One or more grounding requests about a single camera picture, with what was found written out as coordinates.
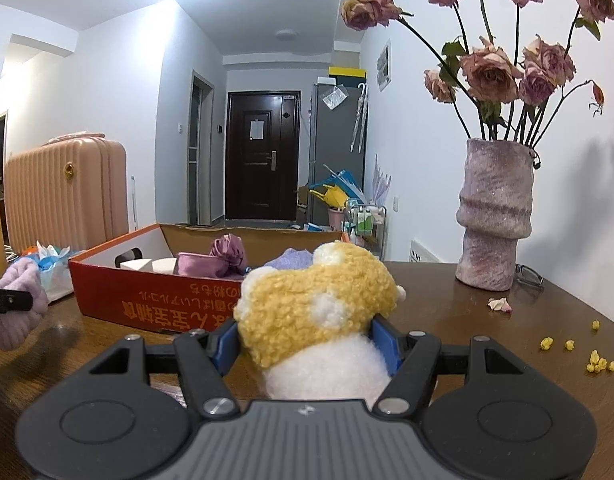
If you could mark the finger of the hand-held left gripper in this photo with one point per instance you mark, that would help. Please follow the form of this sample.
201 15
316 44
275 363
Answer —
12 301

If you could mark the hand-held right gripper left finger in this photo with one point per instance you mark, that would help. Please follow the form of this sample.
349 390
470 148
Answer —
226 347

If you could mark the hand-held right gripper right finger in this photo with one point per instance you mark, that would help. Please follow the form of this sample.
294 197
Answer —
384 342

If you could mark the fluffy lilac headband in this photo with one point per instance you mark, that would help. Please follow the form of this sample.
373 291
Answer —
14 275

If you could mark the purple satin bag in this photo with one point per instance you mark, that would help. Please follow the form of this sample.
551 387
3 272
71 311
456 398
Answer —
212 262

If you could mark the yellow and white plush toy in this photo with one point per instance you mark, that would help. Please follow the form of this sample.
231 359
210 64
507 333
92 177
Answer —
307 300

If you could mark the orange and white shoe box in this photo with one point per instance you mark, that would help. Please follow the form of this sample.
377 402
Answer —
137 305

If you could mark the white makeup sponge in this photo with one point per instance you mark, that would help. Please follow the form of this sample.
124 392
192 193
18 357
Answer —
164 265
134 264

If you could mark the light purple fluffy cloth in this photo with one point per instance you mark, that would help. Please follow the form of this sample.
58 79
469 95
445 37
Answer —
287 259

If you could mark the blue tissue pack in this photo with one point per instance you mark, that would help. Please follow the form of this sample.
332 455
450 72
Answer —
54 270

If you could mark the white leaning panel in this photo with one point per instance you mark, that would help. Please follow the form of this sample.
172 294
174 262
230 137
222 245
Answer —
424 251

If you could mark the pink ribbed suitcase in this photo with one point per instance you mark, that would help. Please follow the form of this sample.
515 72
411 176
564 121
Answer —
62 195

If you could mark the fallen pink petal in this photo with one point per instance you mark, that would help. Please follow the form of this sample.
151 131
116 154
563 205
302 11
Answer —
499 305

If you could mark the pink plastic bucket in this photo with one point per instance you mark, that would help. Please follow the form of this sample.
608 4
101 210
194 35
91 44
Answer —
337 216

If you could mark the white mop pole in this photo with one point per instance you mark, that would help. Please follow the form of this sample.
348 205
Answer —
134 205

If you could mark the yellow plastic stool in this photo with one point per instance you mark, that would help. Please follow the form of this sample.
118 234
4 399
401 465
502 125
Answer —
327 196

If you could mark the black eyeglasses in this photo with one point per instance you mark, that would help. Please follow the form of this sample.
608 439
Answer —
529 275

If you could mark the tall brown cardboard box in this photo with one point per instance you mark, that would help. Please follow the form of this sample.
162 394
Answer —
304 202

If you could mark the pink textured vase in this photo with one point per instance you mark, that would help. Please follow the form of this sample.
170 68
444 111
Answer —
492 220

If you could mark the dark brown entrance door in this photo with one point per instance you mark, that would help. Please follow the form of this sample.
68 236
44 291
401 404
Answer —
257 180

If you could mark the grey framed side door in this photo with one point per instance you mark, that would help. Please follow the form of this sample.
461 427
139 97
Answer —
199 150

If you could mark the grey refrigerator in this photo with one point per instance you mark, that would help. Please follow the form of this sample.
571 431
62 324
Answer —
332 145

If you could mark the scattered yellow flower bits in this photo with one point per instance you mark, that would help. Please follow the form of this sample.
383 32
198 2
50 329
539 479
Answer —
599 360

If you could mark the white paper note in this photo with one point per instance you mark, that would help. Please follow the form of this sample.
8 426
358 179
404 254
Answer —
256 129

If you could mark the folded white umbrella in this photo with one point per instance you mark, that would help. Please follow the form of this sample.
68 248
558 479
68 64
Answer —
356 120
364 115

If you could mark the clear plastic bag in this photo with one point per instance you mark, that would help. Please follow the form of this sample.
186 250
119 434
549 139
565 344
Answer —
334 96

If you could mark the yellow and black box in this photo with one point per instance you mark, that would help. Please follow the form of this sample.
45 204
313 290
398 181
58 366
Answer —
348 74

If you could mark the bunch of dried roses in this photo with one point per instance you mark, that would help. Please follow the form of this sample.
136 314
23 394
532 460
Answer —
489 72

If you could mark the round ceiling lamp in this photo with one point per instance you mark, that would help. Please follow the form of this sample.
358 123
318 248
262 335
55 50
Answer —
286 35

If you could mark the purple wall decoration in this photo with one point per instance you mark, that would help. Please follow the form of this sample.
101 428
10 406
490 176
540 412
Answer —
382 180

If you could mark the white wall fuse panel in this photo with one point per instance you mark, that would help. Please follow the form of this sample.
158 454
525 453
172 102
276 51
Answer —
384 65

